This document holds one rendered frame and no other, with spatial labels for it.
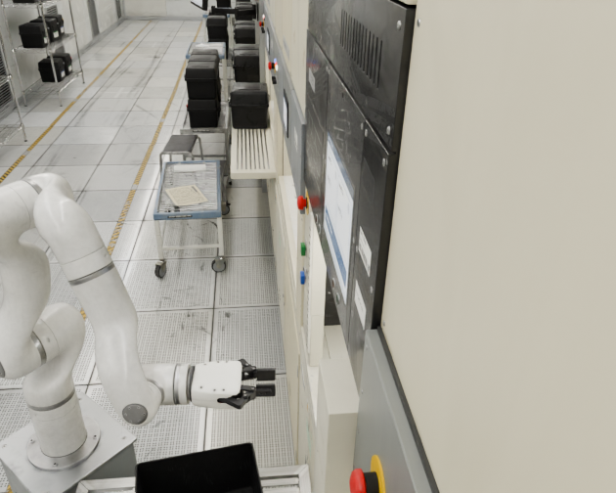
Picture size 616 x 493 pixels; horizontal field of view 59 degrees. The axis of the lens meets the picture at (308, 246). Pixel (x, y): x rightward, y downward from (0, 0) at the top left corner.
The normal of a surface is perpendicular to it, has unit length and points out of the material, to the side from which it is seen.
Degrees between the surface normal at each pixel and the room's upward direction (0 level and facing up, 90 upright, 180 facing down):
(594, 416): 90
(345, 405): 0
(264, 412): 0
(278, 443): 0
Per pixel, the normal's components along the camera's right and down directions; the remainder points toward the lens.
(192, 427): 0.02, -0.87
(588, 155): -0.99, 0.04
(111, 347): -0.17, -0.50
